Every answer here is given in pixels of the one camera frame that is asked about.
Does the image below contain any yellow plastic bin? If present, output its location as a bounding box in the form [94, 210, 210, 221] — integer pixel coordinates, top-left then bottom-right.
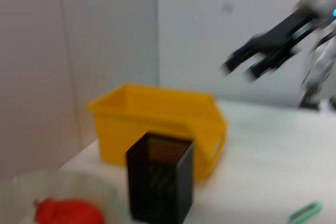
[86, 83, 228, 180]

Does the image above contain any green utility knife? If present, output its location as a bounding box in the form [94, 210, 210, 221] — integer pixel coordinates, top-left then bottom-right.
[287, 201, 323, 222]

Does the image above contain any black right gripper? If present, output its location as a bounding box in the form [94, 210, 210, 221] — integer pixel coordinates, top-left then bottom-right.
[222, 11, 334, 83]

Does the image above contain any pale green glass fruit bowl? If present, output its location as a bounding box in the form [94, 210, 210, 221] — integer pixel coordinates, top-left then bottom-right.
[0, 170, 122, 224]

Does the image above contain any red-orange orange fruit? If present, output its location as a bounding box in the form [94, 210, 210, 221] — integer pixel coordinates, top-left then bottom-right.
[33, 197, 105, 224]

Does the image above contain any black mesh pen holder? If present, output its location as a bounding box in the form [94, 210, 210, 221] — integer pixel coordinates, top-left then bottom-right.
[125, 131, 195, 224]

